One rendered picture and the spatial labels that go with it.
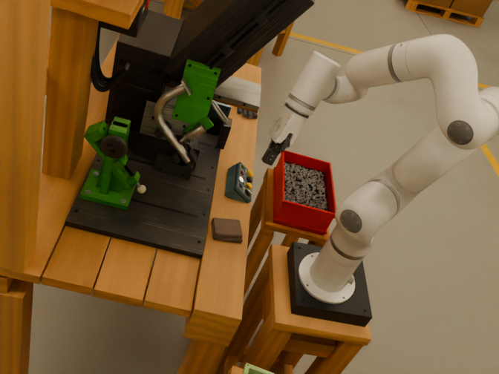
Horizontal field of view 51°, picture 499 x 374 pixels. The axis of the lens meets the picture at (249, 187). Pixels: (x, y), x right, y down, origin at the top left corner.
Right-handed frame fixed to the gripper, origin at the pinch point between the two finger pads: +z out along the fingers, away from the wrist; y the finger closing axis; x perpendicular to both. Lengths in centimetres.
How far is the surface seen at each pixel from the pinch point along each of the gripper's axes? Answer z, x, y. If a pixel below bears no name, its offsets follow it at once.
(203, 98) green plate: 0.5, -16.4, -36.4
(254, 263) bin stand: 52, 33, -37
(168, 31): -11, -33, -60
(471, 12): -166, 382, -548
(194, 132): 11.8, -14.4, -33.5
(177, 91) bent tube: 1.7, -25.3, -34.3
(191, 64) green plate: -7.6, -24.8, -36.9
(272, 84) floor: 15, 90, -288
